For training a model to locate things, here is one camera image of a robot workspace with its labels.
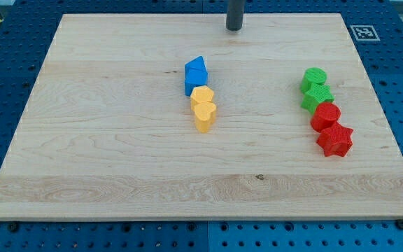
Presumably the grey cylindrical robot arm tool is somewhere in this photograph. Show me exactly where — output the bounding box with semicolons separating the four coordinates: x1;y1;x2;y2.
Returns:
225;0;246;32

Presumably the light wooden board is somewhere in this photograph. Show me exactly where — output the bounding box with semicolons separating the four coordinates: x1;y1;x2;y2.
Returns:
0;13;403;221

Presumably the yellow heart block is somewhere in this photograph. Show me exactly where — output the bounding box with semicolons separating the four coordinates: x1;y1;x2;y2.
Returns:
194;102;217;133

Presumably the yellow pentagon block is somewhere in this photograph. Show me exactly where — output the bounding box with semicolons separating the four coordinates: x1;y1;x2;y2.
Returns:
190;85;215;111

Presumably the blue cube block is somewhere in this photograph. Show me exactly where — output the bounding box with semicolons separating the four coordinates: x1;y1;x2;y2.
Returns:
185;69;208;96

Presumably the blue triangle block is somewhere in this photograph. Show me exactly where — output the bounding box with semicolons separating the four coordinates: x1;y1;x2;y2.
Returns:
185;56;207;76

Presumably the green star block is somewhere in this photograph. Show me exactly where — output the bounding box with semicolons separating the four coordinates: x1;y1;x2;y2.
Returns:
301;84;334;115

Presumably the green cylinder block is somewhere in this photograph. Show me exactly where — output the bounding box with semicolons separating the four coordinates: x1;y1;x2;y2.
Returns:
300;67;327;94

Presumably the red cylinder block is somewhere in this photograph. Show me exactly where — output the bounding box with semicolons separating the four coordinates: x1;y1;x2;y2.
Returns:
310;102;341;132

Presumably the red star block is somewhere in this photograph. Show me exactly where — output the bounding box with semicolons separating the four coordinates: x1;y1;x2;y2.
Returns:
316;122;353;157

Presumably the white fiducial marker tag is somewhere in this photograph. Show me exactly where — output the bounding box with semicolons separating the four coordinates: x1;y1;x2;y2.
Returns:
350;24;380;41

